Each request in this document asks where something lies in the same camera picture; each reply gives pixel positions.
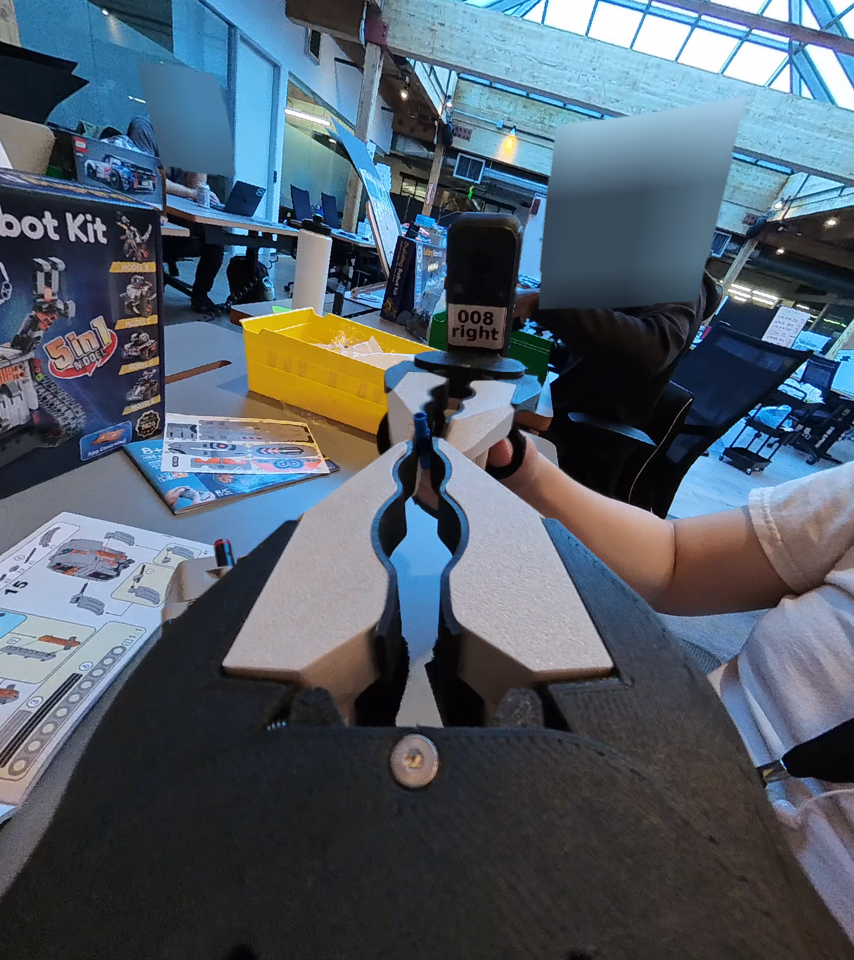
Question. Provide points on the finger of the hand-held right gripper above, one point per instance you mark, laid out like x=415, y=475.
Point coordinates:
x=490, y=420
x=412, y=405

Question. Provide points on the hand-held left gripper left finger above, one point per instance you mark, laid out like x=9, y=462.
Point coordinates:
x=314, y=600

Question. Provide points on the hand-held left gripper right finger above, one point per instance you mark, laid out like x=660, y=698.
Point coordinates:
x=532, y=600

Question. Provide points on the blue connector pin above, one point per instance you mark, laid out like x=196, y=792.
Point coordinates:
x=421, y=442

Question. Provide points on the grey toy robot model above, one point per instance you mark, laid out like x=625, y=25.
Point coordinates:
x=186, y=585

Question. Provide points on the person's right forearm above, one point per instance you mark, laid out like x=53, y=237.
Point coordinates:
x=659, y=555

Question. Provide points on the grey desk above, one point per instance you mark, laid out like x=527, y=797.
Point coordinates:
x=194, y=390

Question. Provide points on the green plastic bin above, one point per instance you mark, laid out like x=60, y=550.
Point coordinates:
x=532, y=360

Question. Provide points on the clear plastic bags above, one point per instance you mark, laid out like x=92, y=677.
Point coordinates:
x=359, y=352

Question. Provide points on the blue robot kit box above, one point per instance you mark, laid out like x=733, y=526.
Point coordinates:
x=59, y=337
x=397, y=285

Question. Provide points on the yellow plastic bin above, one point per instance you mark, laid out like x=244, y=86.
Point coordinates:
x=299, y=375

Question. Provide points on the board on wooden easel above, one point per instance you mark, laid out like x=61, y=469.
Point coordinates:
x=374, y=195

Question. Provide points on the printed sticker sheet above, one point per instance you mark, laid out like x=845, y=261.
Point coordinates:
x=246, y=450

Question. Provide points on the white water bottle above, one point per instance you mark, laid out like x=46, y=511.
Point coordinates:
x=312, y=270

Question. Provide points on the dark laptop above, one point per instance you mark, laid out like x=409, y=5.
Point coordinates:
x=246, y=199

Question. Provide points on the black mesh office chair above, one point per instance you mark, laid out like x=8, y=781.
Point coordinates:
x=742, y=375

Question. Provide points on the white instruction booklet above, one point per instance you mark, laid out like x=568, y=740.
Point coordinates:
x=59, y=637

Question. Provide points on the black rolling cart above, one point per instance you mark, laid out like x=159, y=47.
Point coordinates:
x=757, y=442

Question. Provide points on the person's white shirt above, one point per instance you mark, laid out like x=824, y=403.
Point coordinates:
x=832, y=600

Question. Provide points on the car model kit box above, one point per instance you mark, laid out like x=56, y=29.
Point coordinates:
x=119, y=169

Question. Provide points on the curved plywood panel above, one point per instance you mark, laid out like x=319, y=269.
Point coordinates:
x=21, y=142

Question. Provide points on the black panel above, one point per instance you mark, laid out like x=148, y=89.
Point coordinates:
x=21, y=75

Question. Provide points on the wooden post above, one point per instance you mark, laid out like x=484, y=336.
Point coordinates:
x=363, y=112

